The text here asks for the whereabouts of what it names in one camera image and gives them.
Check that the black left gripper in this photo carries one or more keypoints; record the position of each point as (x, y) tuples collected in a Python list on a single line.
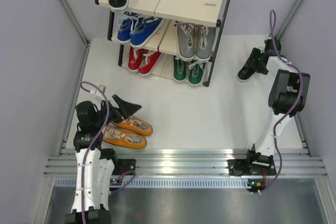
[(127, 108)]

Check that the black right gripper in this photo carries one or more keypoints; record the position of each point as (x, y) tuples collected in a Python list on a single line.
[(256, 53)]

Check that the red sneaker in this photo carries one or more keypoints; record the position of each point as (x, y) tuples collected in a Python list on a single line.
[(135, 59), (149, 58)]

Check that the grey sneaker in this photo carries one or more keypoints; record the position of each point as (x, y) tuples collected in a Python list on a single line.
[(205, 39), (185, 38)]

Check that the green sneaker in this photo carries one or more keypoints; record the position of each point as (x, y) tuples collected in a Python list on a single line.
[(197, 70), (179, 69)]

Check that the blue sneaker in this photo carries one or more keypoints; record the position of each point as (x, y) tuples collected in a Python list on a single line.
[(127, 23), (147, 27)]

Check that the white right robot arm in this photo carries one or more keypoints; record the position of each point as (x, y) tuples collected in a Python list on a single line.
[(287, 97)]

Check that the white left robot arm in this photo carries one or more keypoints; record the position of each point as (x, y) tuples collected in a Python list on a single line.
[(95, 164)]

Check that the beige three-tier shoe shelf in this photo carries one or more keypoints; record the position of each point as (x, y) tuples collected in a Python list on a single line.
[(211, 13)]

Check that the orange sneaker upper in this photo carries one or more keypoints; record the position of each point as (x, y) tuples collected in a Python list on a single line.
[(136, 125)]

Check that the orange sneaker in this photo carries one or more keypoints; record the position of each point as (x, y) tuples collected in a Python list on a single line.
[(122, 138), (136, 125)]

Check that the orange sneaker lower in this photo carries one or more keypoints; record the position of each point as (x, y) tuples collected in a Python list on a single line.
[(122, 138)]

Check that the aluminium mounting rail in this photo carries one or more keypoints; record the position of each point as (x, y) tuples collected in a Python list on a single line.
[(211, 164)]

